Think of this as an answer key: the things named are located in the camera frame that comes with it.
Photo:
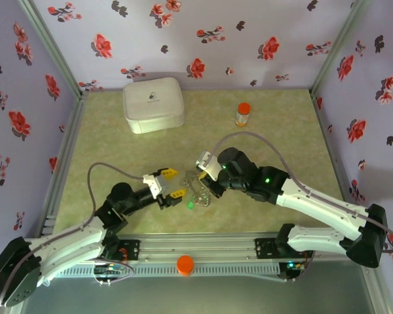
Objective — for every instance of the key with green tag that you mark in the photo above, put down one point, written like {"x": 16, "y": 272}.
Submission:
{"x": 190, "y": 205}

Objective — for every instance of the black keyring with metal rings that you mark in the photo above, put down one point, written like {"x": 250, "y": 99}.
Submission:
{"x": 201, "y": 196}

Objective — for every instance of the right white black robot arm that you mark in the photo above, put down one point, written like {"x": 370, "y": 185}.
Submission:
{"x": 321, "y": 202}

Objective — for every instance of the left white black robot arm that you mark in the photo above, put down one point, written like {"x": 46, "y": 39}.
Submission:
{"x": 65, "y": 245}

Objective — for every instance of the orange capped pill bottle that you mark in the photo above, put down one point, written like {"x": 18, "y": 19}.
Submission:
{"x": 243, "y": 114}

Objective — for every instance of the white medicine storage box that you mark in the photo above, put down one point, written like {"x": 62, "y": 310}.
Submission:
{"x": 154, "y": 104}

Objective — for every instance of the orange round cap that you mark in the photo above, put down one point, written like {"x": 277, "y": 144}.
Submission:
{"x": 185, "y": 264}

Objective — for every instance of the clear plastic bag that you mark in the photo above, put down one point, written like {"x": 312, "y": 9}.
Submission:
{"x": 44, "y": 282}

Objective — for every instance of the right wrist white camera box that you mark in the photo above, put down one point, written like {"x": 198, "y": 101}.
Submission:
{"x": 208, "y": 165}

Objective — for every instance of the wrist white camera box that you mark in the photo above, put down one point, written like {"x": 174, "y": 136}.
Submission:
{"x": 155, "y": 186}
{"x": 208, "y": 165}

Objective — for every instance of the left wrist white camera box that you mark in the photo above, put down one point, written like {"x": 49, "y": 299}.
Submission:
{"x": 155, "y": 186}

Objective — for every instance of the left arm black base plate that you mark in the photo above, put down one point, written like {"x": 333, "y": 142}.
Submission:
{"x": 132, "y": 250}

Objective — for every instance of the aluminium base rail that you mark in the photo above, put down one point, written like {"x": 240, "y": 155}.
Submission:
{"x": 196, "y": 245}

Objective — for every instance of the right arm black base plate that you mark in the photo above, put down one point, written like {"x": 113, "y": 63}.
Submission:
{"x": 263, "y": 248}

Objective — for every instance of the aluminium side rail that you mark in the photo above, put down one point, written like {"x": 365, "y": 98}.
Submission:
{"x": 338, "y": 163}
{"x": 67, "y": 140}

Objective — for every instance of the aluminium frame post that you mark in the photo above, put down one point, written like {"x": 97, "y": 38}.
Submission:
{"x": 336, "y": 49}
{"x": 54, "y": 49}

